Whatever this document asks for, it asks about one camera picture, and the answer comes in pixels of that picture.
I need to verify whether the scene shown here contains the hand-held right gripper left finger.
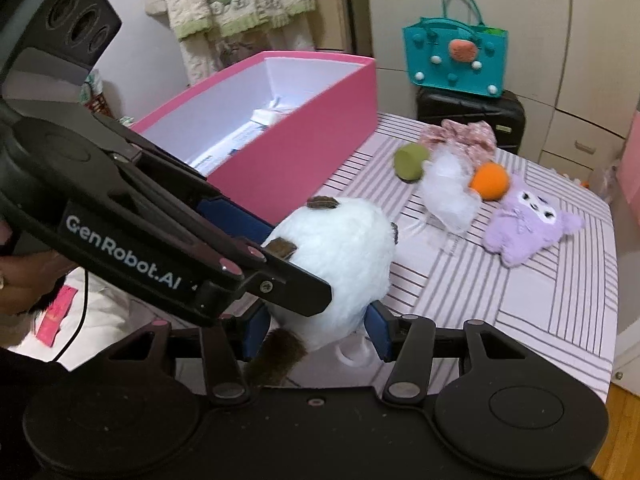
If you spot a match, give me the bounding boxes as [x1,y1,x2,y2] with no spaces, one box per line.
[106,304,273,407]

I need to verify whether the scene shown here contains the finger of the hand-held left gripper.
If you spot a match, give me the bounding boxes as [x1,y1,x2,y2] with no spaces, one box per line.
[94,113,276,250]
[129,166,336,317]

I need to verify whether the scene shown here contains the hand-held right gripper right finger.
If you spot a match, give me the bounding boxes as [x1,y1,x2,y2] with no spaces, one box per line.
[364,302,527,405]

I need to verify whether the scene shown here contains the white panda plush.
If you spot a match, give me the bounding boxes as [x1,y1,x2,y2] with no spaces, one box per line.
[244,196,401,387]

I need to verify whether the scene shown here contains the pink cardboard box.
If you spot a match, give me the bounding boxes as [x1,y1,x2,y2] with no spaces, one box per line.
[131,51,379,227]

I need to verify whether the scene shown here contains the small white wipe packet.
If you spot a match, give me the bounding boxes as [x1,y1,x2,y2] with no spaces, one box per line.
[251,106,294,126]

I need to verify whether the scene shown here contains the white fluffy toy orange ball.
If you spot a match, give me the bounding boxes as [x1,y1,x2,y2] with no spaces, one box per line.
[419,152,511,235]

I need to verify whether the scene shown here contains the green round puff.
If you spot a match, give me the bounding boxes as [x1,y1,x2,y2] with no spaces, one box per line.
[393,143,432,184]

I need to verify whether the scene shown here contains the purple plush toy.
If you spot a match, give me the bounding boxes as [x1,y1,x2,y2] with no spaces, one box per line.
[482,172,585,269]

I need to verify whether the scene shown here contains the floral pink scrunchie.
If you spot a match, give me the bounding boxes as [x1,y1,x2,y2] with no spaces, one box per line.
[419,120,498,159]

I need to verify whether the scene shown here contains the person's left hand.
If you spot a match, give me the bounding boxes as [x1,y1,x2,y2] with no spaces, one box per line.
[0,250,72,317]

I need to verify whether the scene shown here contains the white cloth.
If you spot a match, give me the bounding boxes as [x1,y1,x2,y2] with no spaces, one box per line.
[10,265,202,362]

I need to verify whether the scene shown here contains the pink flat packet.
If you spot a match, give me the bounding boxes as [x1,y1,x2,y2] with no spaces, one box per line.
[35,285,79,347]

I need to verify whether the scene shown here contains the striped tablecloth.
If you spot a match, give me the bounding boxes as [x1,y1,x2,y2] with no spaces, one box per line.
[240,112,621,397]

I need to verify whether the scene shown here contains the cream knitted cardigan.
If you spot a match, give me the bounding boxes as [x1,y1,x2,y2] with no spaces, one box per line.
[145,0,319,87]

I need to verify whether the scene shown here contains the black suitcase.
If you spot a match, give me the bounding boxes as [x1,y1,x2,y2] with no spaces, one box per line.
[416,87,527,156]

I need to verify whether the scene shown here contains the teal felt handbag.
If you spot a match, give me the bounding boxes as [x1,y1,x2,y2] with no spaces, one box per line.
[402,0,509,97]

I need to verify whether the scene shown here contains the clear plastic bag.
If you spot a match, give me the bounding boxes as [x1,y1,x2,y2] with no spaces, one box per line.
[585,159,617,202]

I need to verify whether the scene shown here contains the pink shopping bag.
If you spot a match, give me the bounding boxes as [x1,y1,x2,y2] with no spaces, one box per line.
[616,109,640,192]

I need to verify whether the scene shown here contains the beige wardrobe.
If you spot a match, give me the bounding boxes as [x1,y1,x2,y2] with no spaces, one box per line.
[345,0,640,182]

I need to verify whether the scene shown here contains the black cable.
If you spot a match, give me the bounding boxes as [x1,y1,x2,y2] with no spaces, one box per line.
[51,269,92,362]

